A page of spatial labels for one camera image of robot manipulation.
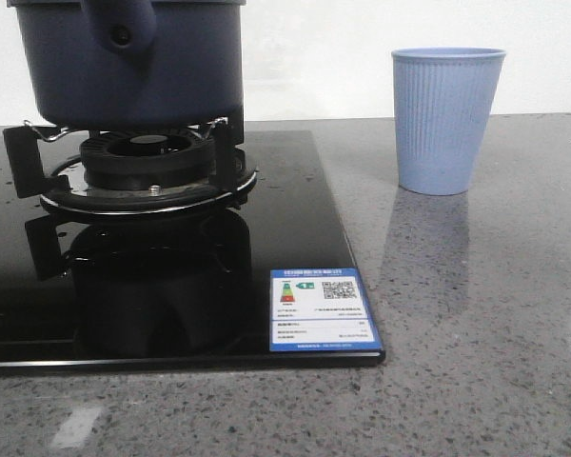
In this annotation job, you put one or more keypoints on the light blue ribbed cup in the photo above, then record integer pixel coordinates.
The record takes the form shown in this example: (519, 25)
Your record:
(442, 100)

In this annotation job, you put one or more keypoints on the dark blue cooking pot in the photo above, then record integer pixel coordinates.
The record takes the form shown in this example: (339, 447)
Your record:
(113, 65)

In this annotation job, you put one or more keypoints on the black pot support grate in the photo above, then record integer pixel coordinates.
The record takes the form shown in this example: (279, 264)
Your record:
(66, 189)

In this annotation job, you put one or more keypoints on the blue energy label sticker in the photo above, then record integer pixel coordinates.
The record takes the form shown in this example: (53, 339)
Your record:
(320, 309)

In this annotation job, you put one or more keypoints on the black glass gas cooktop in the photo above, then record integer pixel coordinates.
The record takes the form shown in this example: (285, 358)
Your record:
(186, 290)

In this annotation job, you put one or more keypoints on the black gas burner head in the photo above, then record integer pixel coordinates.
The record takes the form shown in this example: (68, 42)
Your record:
(137, 160)

